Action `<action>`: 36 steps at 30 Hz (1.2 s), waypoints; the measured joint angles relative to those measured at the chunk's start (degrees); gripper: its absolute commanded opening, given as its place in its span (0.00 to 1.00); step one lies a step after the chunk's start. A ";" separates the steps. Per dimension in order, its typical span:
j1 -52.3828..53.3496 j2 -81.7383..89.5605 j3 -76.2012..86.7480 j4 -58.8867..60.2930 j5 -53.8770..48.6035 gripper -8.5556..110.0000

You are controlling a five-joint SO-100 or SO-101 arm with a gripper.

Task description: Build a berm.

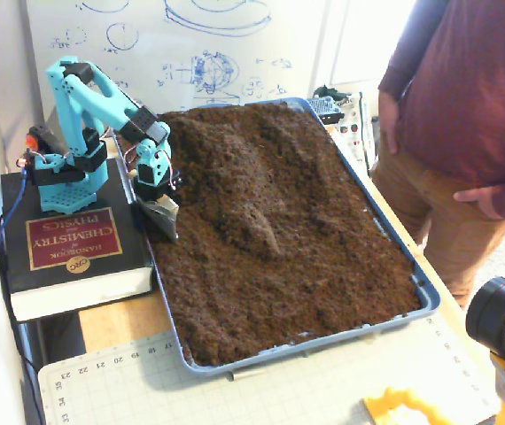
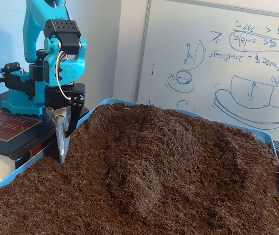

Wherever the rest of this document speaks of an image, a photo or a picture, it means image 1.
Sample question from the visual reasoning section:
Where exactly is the grey metal bar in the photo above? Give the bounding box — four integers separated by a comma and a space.
228, 368, 268, 382

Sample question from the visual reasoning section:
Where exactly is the yellow plastic frame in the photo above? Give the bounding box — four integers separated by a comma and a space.
362, 386, 457, 425

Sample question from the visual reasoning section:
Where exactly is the whiteboard with blue drawings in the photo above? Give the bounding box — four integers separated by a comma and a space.
24, 0, 331, 138

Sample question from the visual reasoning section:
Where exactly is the red white servo wire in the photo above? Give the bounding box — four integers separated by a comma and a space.
123, 143, 181, 192

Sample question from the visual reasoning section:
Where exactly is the white gridded cutting mat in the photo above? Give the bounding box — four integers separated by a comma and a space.
37, 309, 501, 425

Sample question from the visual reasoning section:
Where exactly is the white electronics panel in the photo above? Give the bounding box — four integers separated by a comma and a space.
325, 91, 376, 172

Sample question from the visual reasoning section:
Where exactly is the blue plastic tray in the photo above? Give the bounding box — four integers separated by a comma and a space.
110, 96, 442, 378

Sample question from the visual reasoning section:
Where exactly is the dark green clutter piece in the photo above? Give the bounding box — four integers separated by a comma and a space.
312, 84, 354, 101

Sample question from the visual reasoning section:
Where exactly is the blue cable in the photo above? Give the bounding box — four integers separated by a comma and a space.
0, 174, 30, 258

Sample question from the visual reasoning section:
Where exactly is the brown soil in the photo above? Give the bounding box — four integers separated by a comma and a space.
117, 101, 422, 367

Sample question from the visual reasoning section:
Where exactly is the person's right forearm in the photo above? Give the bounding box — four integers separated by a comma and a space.
377, 39, 417, 105

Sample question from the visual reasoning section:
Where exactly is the black camera lens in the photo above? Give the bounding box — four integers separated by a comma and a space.
464, 276, 505, 368

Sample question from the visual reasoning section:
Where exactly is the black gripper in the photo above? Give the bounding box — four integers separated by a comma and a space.
132, 170, 183, 205

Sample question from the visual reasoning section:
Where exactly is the person's right hand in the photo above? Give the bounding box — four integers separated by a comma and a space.
377, 90, 402, 156

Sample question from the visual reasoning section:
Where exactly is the black chemistry physics handbook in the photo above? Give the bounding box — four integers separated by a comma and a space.
0, 157, 156, 322

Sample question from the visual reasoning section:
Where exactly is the black cable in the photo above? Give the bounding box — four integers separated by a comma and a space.
0, 212, 45, 425

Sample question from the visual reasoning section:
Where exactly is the black vented electronics box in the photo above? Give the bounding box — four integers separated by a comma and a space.
307, 95, 345, 125

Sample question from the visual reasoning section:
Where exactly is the person's left hand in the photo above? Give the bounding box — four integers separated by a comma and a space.
453, 183, 505, 220

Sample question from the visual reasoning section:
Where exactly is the person in maroon sweater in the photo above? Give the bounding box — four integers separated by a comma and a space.
369, 0, 505, 309

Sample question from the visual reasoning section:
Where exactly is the silver foil-taped blade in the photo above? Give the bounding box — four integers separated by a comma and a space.
139, 194, 181, 243

